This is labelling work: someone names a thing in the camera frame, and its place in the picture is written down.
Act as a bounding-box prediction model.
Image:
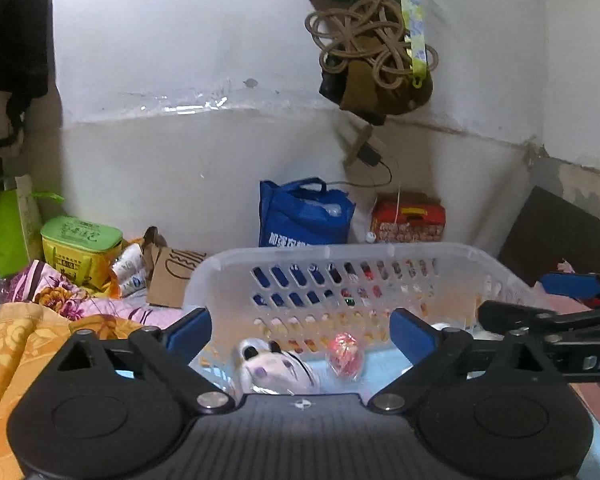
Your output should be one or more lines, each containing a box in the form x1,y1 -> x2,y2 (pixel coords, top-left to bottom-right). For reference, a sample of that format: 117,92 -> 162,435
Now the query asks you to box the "brown paper bag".
144,227 -> 208,308

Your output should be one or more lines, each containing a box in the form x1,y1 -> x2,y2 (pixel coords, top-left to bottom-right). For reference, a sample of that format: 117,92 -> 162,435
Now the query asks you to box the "red candy bag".
326,332 -> 365,378

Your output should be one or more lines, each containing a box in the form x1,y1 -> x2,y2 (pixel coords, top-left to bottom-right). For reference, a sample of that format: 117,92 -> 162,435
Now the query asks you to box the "blue shopping bag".
259,178 -> 356,248

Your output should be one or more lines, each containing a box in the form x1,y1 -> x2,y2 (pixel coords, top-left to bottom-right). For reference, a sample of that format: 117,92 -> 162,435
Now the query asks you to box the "white plush toy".
232,338 -> 321,396

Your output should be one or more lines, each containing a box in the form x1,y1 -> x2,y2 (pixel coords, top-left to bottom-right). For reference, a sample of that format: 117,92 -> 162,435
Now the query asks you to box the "white orange snack packet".
111,242 -> 148,298

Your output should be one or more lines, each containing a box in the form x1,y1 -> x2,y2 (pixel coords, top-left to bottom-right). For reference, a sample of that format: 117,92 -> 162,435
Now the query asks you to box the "green shopping bag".
0,175 -> 66,278

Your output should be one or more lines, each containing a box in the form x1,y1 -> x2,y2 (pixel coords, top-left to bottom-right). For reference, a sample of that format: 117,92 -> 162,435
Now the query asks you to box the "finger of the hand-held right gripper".
477,300 -> 600,335
540,271 -> 600,306

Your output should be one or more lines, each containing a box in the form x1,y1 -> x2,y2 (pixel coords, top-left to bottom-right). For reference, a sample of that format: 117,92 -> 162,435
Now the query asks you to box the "dark wooden headboard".
497,186 -> 600,301

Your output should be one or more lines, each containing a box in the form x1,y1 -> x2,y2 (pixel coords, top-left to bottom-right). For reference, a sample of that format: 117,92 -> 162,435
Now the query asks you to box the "yellow-green patterned lanyard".
399,0 -> 428,88

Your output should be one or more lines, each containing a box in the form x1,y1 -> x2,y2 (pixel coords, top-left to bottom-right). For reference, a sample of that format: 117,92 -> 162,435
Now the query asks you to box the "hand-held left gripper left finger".
45,306 -> 233,416

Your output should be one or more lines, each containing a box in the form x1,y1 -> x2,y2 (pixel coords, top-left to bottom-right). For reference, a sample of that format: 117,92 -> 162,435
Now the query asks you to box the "brown hanging bag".
302,0 -> 433,126

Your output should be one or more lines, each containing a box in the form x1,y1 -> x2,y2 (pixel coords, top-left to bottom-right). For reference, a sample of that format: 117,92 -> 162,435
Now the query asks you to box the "yellow patterned blanket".
0,302 -> 146,480

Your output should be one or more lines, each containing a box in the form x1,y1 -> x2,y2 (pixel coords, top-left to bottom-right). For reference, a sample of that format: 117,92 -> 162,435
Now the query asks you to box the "black hanging garment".
0,0 -> 56,151

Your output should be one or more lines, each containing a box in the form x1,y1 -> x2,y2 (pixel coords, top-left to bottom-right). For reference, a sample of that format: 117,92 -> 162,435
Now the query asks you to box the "green yellow box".
41,216 -> 123,287

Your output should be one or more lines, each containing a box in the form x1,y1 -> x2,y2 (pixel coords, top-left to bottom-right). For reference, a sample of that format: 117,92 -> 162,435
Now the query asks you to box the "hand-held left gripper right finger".
367,307 -> 552,413

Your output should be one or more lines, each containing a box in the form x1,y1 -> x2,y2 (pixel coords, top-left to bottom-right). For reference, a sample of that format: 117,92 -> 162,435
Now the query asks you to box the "black wall charger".
352,141 -> 387,167

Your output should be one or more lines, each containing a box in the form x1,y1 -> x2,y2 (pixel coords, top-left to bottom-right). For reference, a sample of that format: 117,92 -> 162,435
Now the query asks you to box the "red gift box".
371,199 -> 446,244

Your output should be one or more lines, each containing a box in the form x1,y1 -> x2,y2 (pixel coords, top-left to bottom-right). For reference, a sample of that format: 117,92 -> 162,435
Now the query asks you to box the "floral blanket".
0,259 -> 186,333

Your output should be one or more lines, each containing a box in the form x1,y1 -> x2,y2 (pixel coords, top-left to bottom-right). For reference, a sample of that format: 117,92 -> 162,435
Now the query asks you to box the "clear plastic lattice basket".
182,241 -> 556,398

